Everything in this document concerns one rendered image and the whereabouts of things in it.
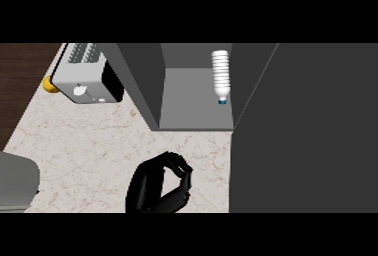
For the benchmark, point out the grey open cabinet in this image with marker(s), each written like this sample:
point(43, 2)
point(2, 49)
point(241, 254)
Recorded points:
point(194, 96)

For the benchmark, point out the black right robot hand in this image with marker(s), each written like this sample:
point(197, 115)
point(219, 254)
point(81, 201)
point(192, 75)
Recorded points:
point(148, 186)

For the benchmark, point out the white plastic water bottle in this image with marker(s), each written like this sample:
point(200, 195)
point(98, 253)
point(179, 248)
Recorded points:
point(220, 71)

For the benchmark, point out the yellow round object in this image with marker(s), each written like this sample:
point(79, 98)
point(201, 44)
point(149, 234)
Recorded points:
point(48, 85)

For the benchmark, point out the silver toaster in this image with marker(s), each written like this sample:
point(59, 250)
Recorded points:
point(79, 78)

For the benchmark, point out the dark grey cabinet door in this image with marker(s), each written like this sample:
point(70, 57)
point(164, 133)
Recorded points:
point(315, 133)

